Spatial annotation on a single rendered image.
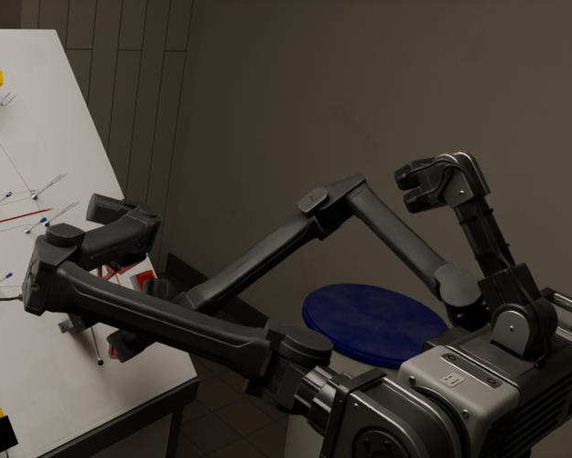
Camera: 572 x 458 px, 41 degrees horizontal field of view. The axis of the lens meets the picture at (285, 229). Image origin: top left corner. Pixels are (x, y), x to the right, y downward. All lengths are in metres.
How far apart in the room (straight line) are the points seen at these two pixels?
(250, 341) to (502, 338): 0.35
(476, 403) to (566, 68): 2.06
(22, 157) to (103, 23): 1.85
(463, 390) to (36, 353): 1.10
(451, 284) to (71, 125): 1.13
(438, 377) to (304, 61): 2.72
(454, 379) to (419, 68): 2.31
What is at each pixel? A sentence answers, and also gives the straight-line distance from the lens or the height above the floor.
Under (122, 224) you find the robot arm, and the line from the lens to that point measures 1.39.
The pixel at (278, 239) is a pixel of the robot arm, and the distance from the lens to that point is 1.59.
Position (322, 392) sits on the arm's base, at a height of 1.48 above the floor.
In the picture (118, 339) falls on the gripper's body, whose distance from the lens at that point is 1.69.
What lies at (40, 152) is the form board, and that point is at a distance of 2.00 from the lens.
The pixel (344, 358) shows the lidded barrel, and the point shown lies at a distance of 2.70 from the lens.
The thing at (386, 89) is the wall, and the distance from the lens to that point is 3.28.
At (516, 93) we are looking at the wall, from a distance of 2.97.
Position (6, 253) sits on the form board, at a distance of 1.85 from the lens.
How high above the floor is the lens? 2.01
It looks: 22 degrees down
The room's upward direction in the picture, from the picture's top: 11 degrees clockwise
